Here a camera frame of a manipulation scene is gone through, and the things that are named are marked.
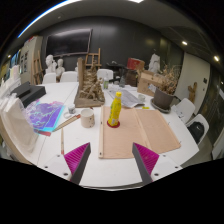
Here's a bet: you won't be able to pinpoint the grey newspaper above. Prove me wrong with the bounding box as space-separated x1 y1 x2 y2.
108 85 145 109

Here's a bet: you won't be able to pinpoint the white cabinet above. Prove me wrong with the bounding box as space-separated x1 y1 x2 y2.
19 35 44 84

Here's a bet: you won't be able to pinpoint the thin wooden stick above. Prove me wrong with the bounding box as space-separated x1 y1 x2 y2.
60 127 65 155

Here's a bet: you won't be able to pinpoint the long ceiling light strip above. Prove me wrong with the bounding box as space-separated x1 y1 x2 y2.
16 0 83 39

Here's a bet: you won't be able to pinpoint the white speckled mug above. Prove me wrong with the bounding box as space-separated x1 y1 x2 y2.
80 108 96 129

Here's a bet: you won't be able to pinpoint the white chair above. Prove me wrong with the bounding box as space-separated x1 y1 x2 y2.
97 68 114 81
42 72 58 84
185 113 210 145
174 97 197 124
59 70 78 83

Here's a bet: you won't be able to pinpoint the white translucent bag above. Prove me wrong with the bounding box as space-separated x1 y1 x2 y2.
0 93 39 154

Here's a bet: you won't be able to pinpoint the purple and cyan printed poster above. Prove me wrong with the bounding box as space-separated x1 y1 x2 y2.
25 100 66 137

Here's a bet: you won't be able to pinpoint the red box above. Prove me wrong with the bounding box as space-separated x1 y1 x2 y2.
126 57 146 72

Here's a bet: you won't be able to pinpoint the small white plaster bust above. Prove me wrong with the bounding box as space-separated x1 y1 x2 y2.
55 58 66 78

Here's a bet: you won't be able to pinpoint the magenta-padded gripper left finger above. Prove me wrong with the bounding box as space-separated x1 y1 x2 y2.
41 142 92 185

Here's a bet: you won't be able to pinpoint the green-labelled spray bottle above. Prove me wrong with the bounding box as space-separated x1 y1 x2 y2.
103 75 110 90

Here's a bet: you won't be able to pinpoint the cardboard box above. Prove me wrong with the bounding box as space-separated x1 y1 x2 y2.
137 69 164 98

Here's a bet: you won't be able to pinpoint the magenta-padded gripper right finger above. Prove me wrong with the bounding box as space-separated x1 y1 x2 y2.
131 142 183 186

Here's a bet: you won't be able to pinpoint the wooden wall figure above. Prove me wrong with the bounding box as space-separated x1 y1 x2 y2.
187 81 198 104

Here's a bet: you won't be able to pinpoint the tall wooden easel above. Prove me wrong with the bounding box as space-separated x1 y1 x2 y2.
32 49 45 85

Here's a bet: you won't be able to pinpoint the brown wood carving on base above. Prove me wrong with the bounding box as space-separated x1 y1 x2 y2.
73 57 106 109

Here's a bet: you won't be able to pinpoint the low wooden easel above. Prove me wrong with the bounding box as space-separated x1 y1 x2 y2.
84 47 103 71

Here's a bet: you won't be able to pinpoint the dried plant in dark pot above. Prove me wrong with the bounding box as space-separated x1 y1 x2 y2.
150 64 181 114

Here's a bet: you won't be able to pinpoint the yellow drink bottle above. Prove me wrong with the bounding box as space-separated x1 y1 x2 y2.
107 91 123 128

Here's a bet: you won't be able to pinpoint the large white plaster bust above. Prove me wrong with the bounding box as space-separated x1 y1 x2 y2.
45 54 58 75

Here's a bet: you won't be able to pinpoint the dark wall screen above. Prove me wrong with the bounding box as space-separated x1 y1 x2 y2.
45 28 93 58

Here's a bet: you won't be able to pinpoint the flat wooden stick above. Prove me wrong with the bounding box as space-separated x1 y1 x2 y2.
53 114 82 133

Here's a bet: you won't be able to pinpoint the black flat boxes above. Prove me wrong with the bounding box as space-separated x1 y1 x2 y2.
9 80 47 108

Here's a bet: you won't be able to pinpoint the small white-lidded jar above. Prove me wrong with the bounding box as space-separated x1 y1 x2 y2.
67 103 77 115

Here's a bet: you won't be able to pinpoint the white plaster figure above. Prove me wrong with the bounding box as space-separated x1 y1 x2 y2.
148 53 162 74

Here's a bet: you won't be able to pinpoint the beige wooden drawing board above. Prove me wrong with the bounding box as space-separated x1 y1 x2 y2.
98 105 182 160

